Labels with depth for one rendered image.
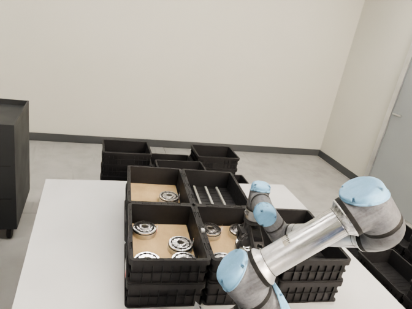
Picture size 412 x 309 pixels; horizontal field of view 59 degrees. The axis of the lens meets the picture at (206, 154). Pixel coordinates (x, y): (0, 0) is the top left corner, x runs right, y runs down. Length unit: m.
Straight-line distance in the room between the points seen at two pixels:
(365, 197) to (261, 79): 4.12
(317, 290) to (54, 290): 1.06
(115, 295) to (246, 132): 3.95
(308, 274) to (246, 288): 0.56
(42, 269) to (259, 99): 3.99
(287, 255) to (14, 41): 4.01
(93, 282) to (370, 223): 1.06
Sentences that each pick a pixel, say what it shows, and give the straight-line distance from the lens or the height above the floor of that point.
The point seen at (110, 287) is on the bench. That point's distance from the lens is 1.58.
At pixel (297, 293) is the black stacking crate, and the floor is 0.75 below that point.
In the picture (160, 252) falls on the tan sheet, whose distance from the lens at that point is 1.55.
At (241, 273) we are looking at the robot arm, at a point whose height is 1.12.
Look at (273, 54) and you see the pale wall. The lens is 5.05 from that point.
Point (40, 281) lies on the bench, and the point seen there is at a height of 0.70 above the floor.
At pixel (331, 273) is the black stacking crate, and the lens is 1.66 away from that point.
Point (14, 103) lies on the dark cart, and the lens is 3.21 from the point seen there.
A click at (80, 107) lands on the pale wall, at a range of 4.68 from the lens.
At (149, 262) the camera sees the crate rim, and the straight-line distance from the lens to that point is 1.35.
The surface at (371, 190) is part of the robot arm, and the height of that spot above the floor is 1.41.
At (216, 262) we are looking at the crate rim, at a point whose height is 0.92.
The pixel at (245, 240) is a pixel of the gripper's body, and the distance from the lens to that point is 1.47.
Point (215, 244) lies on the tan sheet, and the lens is 1.65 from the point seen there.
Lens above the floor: 1.76
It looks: 21 degrees down
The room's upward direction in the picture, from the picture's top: 10 degrees clockwise
